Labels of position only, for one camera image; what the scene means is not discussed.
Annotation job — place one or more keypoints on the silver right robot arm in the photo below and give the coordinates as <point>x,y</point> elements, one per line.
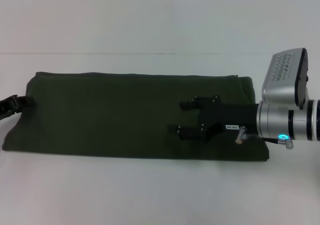
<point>287,121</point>

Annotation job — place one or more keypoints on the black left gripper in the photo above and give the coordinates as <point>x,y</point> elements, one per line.
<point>7,106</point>

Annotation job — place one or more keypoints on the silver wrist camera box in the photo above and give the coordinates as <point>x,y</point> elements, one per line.
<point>282,80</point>

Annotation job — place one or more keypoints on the dark green t-shirt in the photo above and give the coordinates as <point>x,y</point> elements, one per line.
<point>100,117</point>

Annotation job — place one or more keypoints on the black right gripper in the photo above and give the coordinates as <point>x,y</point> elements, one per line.
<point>230,117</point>

